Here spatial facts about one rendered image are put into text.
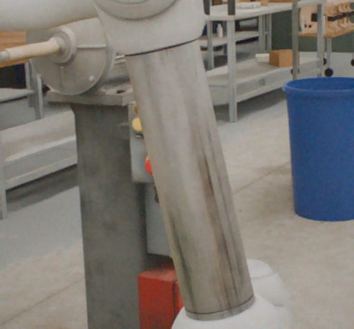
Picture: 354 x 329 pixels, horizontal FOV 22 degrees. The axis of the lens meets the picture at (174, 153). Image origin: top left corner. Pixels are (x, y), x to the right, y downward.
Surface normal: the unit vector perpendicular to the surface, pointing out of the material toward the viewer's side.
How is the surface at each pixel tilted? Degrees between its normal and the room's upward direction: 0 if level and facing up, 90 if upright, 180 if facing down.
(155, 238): 90
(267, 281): 47
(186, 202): 91
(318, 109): 93
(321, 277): 0
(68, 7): 112
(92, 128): 90
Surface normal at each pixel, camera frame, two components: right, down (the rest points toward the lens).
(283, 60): 0.29, 0.21
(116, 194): -0.50, 0.22
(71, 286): -0.04, -0.97
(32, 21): -0.05, 0.66
